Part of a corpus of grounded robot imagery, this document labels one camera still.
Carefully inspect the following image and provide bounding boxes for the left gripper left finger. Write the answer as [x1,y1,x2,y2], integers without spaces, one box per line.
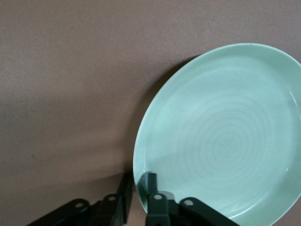
[24,173,134,226]

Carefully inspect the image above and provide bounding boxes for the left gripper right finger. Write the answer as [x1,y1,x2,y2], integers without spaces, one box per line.
[145,173,238,226]

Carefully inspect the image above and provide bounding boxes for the pale green plate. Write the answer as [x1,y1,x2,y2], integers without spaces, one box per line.
[132,43,301,226]

